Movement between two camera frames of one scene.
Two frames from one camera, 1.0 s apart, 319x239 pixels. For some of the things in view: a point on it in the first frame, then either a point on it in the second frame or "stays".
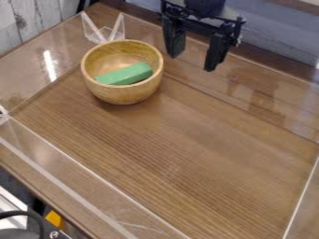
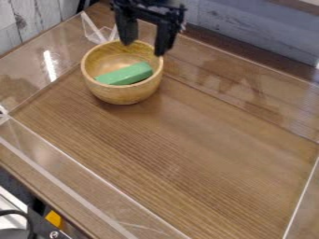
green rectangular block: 130,74 stays
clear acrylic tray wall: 76,192 stays
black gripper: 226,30 to 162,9
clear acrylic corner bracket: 104,35 stays
